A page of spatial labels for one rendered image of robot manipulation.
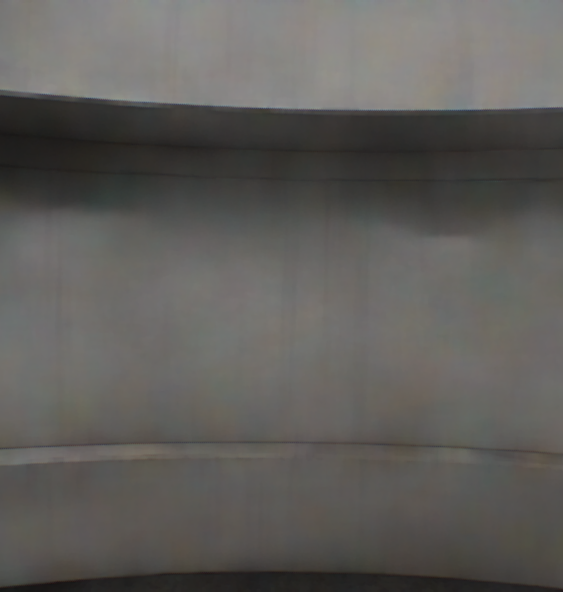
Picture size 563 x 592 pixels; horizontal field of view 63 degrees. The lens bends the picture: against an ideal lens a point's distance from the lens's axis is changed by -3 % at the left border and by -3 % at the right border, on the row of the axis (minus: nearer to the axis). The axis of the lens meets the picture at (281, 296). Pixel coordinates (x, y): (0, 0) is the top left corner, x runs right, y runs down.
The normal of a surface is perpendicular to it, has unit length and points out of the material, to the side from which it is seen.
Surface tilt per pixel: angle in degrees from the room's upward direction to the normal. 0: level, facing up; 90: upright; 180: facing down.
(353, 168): 90
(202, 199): 90
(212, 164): 90
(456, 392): 90
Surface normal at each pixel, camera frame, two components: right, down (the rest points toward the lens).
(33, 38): 0.29, 0.00
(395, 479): -0.11, 0.00
